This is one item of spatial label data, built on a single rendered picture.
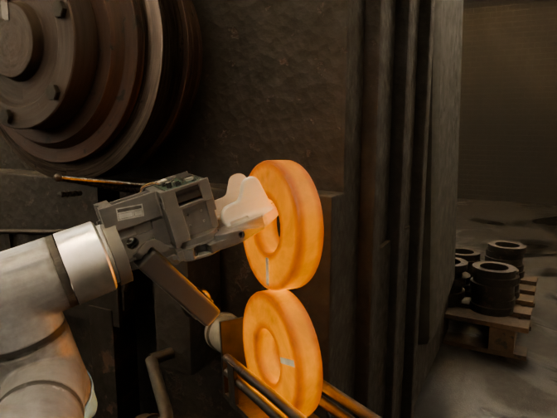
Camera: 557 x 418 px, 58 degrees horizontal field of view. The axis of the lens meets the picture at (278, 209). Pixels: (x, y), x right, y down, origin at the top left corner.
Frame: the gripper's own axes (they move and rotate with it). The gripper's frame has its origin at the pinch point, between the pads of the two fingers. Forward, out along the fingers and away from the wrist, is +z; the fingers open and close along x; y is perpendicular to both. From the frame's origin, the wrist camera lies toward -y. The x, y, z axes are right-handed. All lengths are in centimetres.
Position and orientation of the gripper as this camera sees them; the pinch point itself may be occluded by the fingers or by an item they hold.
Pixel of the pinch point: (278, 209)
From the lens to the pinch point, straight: 60.6
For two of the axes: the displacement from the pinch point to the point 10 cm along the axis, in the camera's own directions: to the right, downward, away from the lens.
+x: -4.7, -1.6, 8.7
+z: 8.6, -3.3, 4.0
